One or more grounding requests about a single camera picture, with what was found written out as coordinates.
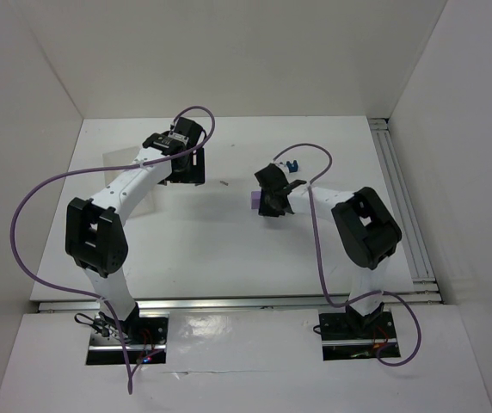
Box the purple cube block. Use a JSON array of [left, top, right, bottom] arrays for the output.
[[250, 191, 261, 210]]

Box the blue castle block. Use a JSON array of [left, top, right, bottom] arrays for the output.
[[286, 160, 299, 173]]

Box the white perforated box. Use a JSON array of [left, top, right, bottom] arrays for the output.
[[102, 145, 157, 219]]

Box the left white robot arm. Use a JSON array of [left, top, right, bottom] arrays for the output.
[[65, 117, 205, 340]]

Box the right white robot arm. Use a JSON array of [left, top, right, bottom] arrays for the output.
[[255, 163, 402, 335]]

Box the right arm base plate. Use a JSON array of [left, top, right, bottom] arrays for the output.
[[312, 311, 401, 361]]

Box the aluminium side rail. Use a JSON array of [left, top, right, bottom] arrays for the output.
[[367, 118, 444, 305]]

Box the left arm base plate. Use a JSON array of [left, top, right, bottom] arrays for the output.
[[74, 312, 169, 366]]

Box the aluminium front rail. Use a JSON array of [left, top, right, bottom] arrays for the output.
[[37, 293, 440, 314]]

